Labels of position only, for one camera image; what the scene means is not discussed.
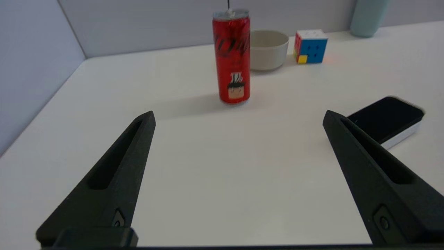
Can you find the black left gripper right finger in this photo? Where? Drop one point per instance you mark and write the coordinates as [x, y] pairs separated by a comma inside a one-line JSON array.
[[385, 187]]

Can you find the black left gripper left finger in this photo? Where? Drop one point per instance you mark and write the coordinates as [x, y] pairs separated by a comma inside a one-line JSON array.
[[114, 187]]

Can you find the multicoloured rubiks cube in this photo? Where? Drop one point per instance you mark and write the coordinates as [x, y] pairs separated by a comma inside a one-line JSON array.
[[314, 48]]

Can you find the black and white board eraser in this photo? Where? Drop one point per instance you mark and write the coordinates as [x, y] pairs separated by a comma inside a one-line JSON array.
[[385, 119]]

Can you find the teal plastic cup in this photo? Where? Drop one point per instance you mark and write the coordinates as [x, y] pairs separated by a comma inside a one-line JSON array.
[[367, 17]]

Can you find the red cola can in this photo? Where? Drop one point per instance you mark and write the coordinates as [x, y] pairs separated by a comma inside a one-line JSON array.
[[231, 55]]

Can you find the white round bowl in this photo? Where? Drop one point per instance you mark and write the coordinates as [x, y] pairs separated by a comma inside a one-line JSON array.
[[269, 52]]

